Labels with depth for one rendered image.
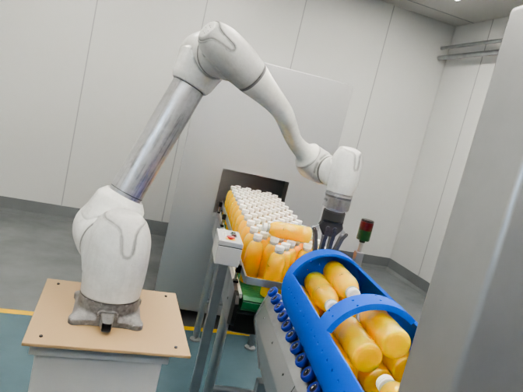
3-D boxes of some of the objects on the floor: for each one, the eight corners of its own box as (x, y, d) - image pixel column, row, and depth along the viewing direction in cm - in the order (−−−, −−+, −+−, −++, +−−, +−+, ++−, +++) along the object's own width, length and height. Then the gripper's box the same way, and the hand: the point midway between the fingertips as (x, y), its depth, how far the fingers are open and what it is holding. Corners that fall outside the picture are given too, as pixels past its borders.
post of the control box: (172, 469, 218) (219, 258, 204) (172, 463, 222) (219, 256, 208) (180, 470, 219) (229, 260, 204) (180, 463, 223) (228, 257, 208)
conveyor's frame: (187, 495, 206) (233, 296, 192) (189, 325, 365) (215, 210, 352) (295, 505, 214) (347, 316, 201) (251, 334, 374) (279, 223, 361)
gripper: (349, 211, 168) (332, 275, 171) (314, 203, 165) (297, 269, 169) (356, 215, 160) (338, 283, 164) (319, 208, 158) (302, 277, 162)
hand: (320, 267), depth 166 cm, fingers closed, pressing on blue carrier
